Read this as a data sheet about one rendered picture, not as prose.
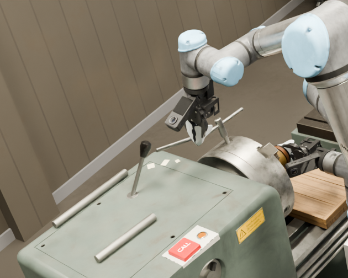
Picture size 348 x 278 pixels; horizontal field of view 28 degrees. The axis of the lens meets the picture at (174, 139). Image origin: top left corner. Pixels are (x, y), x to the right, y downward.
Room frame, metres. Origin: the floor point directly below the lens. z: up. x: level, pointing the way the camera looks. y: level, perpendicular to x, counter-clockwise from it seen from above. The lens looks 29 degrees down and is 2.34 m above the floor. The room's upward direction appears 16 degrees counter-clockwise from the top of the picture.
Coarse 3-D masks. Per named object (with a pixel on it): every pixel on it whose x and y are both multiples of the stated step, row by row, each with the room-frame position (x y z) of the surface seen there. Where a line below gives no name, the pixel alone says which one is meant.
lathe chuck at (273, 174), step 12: (240, 144) 1.81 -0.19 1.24; (252, 144) 1.80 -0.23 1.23; (240, 156) 1.75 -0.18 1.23; (252, 156) 1.75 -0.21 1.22; (264, 168) 1.72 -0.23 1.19; (276, 168) 1.72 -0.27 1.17; (264, 180) 1.69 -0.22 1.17; (276, 180) 1.70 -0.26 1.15; (288, 180) 1.72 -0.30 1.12; (288, 192) 1.70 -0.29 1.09; (288, 204) 1.70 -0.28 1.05
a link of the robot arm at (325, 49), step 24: (336, 0) 1.34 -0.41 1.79; (312, 24) 1.27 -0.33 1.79; (336, 24) 1.27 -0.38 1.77; (288, 48) 1.30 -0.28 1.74; (312, 48) 1.24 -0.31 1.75; (336, 48) 1.25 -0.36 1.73; (312, 72) 1.24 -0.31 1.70; (336, 72) 1.24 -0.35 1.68; (336, 96) 1.24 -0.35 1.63; (336, 120) 1.24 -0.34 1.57
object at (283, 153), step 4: (280, 148) 1.91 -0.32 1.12; (284, 148) 1.91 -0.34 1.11; (280, 152) 1.89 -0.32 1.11; (284, 152) 1.90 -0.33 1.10; (288, 152) 1.90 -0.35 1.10; (280, 156) 1.88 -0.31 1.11; (284, 156) 1.89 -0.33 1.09; (288, 156) 1.89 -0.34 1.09; (280, 160) 1.87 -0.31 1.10; (284, 160) 1.88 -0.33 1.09; (288, 160) 1.89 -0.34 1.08; (284, 164) 1.87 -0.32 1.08; (284, 168) 1.88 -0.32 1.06
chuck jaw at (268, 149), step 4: (268, 144) 1.82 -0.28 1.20; (260, 148) 1.78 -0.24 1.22; (264, 148) 1.78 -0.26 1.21; (268, 148) 1.80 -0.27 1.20; (272, 148) 1.80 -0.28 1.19; (276, 148) 1.80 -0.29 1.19; (260, 152) 1.77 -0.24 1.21; (264, 152) 1.77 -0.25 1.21; (268, 152) 1.77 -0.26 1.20; (272, 152) 1.79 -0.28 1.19; (276, 152) 1.79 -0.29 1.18; (264, 156) 1.76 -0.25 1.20; (268, 156) 1.76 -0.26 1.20; (276, 156) 1.82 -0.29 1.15
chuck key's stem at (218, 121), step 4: (216, 120) 1.85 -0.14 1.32; (220, 120) 1.85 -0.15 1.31; (216, 124) 1.85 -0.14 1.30; (220, 124) 1.85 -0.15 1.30; (220, 128) 1.84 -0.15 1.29; (224, 128) 1.85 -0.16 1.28; (220, 132) 1.84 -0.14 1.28; (224, 132) 1.84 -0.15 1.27; (224, 136) 1.84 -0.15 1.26; (224, 140) 1.84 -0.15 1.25; (228, 140) 1.84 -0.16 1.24
